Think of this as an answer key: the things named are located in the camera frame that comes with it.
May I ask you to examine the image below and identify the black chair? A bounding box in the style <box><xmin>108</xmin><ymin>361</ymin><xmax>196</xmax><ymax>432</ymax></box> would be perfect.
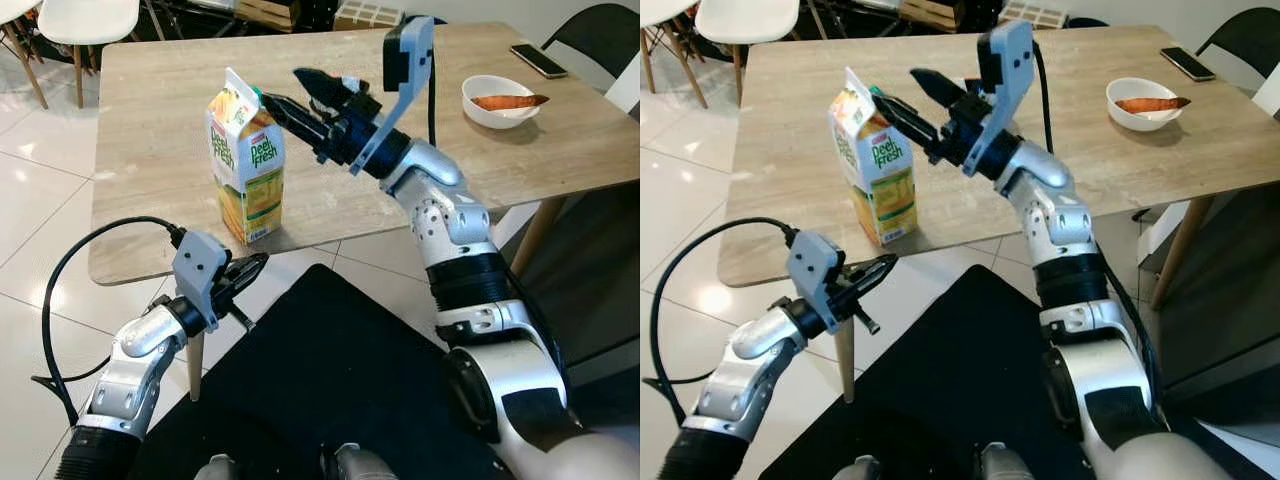
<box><xmin>1197</xmin><ymin>8</ymin><xmax>1280</xmax><ymax>81</ymax></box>
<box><xmin>543</xmin><ymin>3</ymin><xmax>641</xmax><ymax>81</ymax></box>

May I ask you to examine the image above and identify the white bowl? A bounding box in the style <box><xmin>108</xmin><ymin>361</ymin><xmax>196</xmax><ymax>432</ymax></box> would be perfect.
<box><xmin>461</xmin><ymin>75</ymin><xmax>542</xmax><ymax>130</ymax></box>
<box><xmin>1106</xmin><ymin>77</ymin><xmax>1184</xmax><ymax>133</ymax></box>

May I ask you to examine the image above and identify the cardboard box with white tape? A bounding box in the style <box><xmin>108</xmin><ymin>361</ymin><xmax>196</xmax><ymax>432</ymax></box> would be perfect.
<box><xmin>333</xmin><ymin>0</ymin><xmax>406</xmax><ymax>31</ymax></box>
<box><xmin>1000</xmin><ymin>0</ymin><xmax>1066</xmax><ymax>29</ymax></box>

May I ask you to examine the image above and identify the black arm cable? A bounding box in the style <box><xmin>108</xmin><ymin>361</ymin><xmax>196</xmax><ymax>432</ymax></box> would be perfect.
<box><xmin>30</xmin><ymin>215</ymin><xmax>188</xmax><ymax>426</ymax></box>
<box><xmin>646</xmin><ymin>217</ymin><xmax>801</xmax><ymax>423</ymax></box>
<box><xmin>427</xmin><ymin>45</ymin><xmax>440</xmax><ymax>148</ymax></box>
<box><xmin>1032</xmin><ymin>40</ymin><xmax>1054</xmax><ymax>153</ymax></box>

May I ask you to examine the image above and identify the white chair with wooden legs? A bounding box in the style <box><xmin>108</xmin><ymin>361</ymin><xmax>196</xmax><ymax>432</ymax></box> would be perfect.
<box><xmin>38</xmin><ymin>0</ymin><xmax>141</xmax><ymax>109</ymax></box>
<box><xmin>0</xmin><ymin>0</ymin><xmax>49</xmax><ymax>111</ymax></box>
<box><xmin>640</xmin><ymin>0</ymin><xmax>701</xmax><ymax>96</ymax></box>
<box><xmin>695</xmin><ymin>0</ymin><xmax>791</xmax><ymax>99</ymax></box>

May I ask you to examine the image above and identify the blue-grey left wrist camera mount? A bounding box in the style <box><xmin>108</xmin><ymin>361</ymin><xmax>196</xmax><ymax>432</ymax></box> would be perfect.
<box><xmin>786</xmin><ymin>231</ymin><xmax>846</xmax><ymax>336</ymax></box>
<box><xmin>172</xmin><ymin>230</ymin><xmax>231</xmax><ymax>331</ymax></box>

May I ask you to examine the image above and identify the dark grey cabinet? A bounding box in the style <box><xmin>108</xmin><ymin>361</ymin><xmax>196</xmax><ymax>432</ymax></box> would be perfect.
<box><xmin>1160</xmin><ymin>185</ymin><xmax>1280</xmax><ymax>401</ymax></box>
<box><xmin>520</xmin><ymin>190</ymin><xmax>641</xmax><ymax>391</ymax></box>

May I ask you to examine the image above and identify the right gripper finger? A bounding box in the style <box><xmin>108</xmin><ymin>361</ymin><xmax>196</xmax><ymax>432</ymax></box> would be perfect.
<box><xmin>262</xmin><ymin>93</ymin><xmax>336</xmax><ymax>151</ymax></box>
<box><xmin>873</xmin><ymin>92</ymin><xmax>943</xmax><ymax>151</ymax></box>
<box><xmin>293</xmin><ymin>68</ymin><xmax>369</xmax><ymax>113</ymax></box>
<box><xmin>910</xmin><ymin>68</ymin><xmax>973</xmax><ymax>109</ymax></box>

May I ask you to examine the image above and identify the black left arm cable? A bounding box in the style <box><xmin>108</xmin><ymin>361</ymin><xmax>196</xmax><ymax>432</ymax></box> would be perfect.
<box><xmin>646</xmin><ymin>217</ymin><xmax>801</xmax><ymax>423</ymax></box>
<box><xmin>30</xmin><ymin>215</ymin><xmax>188</xmax><ymax>426</ymax></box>

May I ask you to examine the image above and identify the light wooden table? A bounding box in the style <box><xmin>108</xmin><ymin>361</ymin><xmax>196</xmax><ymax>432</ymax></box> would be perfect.
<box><xmin>88</xmin><ymin>22</ymin><xmax>641</xmax><ymax>401</ymax></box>
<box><xmin>717</xmin><ymin>25</ymin><xmax>1280</xmax><ymax>403</ymax></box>

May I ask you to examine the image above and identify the robot right leg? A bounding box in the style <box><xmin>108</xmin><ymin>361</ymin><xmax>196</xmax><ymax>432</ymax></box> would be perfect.
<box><xmin>320</xmin><ymin>443</ymin><xmax>396</xmax><ymax>480</ymax></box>
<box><xmin>975</xmin><ymin>443</ymin><xmax>1036</xmax><ymax>480</ymax></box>

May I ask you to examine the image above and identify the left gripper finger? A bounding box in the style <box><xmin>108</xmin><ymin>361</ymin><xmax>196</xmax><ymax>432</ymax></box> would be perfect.
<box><xmin>842</xmin><ymin>260</ymin><xmax>898</xmax><ymax>313</ymax></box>
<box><xmin>840</xmin><ymin>253</ymin><xmax>899</xmax><ymax>291</ymax></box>
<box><xmin>225</xmin><ymin>258</ymin><xmax>269</xmax><ymax>306</ymax></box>
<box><xmin>222</xmin><ymin>252</ymin><xmax>270</xmax><ymax>286</ymax></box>

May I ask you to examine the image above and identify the orange sweet potato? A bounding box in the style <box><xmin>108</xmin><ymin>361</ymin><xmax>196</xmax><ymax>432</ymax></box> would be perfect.
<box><xmin>471</xmin><ymin>94</ymin><xmax>551</xmax><ymax>111</ymax></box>
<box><xmin>1115</xmin><ymin>97</ymin><xmax>1192</xmax><ymax>113</ymax></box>

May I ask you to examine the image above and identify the plain cardboard box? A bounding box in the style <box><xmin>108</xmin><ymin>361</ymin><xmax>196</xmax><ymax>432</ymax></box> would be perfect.
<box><xmin>900</xmin><ymin>0</ymin><xmax>966</xmax><ymax>33</ymax></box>
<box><xmin>235</xmin><ymin>0</ymin><xmax>301</xmax><ymax>33</ymax></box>

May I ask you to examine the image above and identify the mango juice carton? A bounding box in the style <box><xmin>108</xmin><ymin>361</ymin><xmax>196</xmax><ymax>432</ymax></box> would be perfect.
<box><xmin>205</xmin><ymin>67</ymin><xmax>287</xmax><ymax>246</ymax></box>
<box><xmin>828</xmin><ymin>66</ymin><xmax>919</xmax><ymax>247</ymax></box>

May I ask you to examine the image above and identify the black smartphone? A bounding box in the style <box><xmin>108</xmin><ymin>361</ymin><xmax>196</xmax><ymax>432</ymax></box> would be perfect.
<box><xmin>1160</xmin><ymin>47</ymin><xmax>1217</xmax><ymax>83</ymax></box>
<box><xmin>509</xmin><ymin>43</ymin><xmax>569</xmax><ymax>80</ymax></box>

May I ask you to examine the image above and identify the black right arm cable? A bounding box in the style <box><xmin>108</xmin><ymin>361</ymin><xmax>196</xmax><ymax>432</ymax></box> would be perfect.
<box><xmin>1032</xmin><ymin>40</ymin><xmax>1054</xmax><ymax>153</ymax></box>
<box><xmin>427</xmin><ymin>45</ymin><xmax>440</xmax><ymax>148</ymax></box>

